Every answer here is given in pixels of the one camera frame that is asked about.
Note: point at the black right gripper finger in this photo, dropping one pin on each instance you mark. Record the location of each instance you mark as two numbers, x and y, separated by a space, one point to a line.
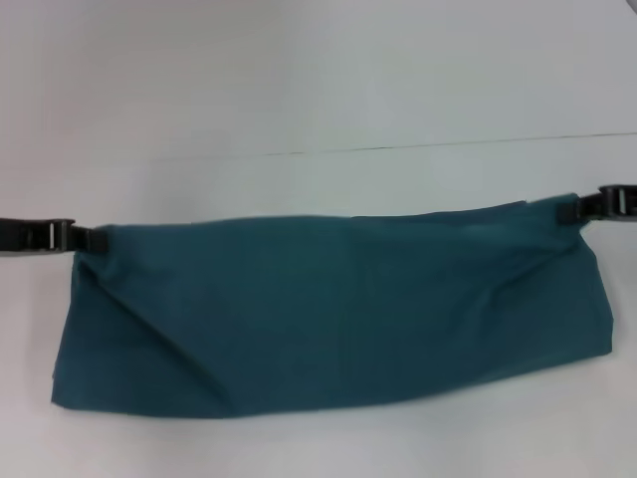
572 215

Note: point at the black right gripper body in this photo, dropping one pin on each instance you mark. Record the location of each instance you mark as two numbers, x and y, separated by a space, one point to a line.
619 201

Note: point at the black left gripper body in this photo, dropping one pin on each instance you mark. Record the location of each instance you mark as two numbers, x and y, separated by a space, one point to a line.
35 235

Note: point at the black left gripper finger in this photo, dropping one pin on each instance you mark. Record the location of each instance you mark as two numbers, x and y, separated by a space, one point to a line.
92 239

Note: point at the blue shirt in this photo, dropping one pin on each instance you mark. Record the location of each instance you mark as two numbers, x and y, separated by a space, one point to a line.
323 309

